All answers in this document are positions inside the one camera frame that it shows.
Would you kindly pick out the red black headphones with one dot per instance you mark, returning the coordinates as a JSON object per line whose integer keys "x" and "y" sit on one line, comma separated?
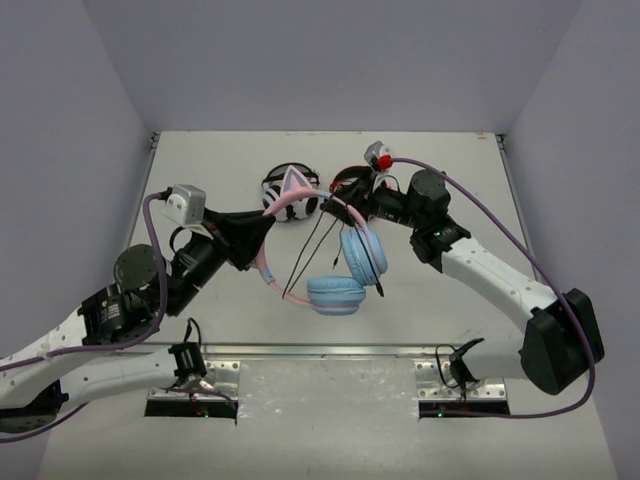
{"x": 352, "y": 182}

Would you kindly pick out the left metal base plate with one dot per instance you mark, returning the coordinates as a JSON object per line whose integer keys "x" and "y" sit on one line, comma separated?
{"x": 221, "y": 383}

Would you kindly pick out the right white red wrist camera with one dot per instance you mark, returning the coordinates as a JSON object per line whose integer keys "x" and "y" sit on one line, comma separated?
{"x": 378, "y": 157}

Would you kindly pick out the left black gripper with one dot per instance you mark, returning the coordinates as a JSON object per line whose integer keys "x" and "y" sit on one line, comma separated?
{"x": 228, "y": 239}

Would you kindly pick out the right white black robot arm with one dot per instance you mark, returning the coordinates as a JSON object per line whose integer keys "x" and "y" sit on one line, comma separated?
{"x": 561, "y": 337}

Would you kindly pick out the metal table edge rail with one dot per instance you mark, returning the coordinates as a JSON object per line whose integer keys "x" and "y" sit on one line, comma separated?
{"x": 299, "y": 351}

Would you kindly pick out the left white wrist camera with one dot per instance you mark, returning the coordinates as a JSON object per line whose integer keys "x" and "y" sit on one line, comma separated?
{"x": 185, "y": 206}

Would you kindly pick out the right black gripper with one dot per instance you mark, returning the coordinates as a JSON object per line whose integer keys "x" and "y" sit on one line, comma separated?
{"x": 366, "y": 205}

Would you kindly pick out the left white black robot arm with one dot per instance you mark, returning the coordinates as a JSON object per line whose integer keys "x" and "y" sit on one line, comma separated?
{"x": 54, "y": 377}

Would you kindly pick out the metal base plate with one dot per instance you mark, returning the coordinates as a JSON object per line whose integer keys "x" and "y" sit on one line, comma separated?
{"x": 221, "y": 383}
{"x": 435, "y": 382}

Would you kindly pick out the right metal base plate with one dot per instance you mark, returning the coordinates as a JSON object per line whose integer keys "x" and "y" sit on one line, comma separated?
{"x": 435, "y": 382}

